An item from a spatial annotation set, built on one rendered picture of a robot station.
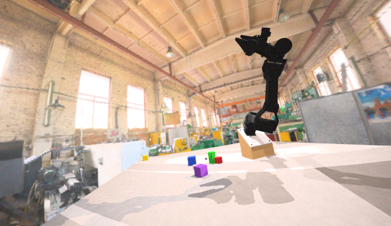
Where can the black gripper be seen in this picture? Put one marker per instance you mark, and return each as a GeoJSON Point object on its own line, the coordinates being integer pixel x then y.
{"type": "Point", "coordinates": [250, 45]}

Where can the purple cube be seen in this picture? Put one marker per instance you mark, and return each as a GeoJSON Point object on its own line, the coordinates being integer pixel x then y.
{"type": "Point", "coordinates": [200, 170]}

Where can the red block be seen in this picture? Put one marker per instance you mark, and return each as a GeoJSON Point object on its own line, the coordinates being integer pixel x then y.
{"type": "Point", "coordinates": [218, 160]}

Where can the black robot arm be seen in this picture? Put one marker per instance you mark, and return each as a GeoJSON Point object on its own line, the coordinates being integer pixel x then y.
{"type": "Point", "coordinates": [271, 72]}

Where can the green block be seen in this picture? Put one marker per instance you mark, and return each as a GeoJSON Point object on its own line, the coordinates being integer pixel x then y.
{"type": "Point", "coordinates": [211, 160]}
{"type": "Point", "coordinates": [211, 154]}

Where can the blue block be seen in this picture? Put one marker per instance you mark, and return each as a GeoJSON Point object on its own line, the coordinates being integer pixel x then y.
{"type": "Point", "coordinates": [191, 160]}

